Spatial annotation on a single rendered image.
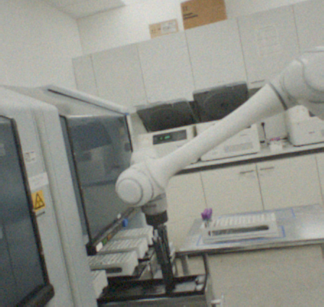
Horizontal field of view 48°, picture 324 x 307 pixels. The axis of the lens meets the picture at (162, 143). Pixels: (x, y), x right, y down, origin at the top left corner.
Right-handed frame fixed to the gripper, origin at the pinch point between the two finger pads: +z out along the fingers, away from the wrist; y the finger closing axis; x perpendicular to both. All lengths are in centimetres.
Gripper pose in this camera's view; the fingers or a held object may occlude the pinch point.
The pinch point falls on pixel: (166, 270)
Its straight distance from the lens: 128.7
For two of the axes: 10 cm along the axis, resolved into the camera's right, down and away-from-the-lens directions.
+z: 1.9, 9.8, 0.6
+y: -2.1, 1.0, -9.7
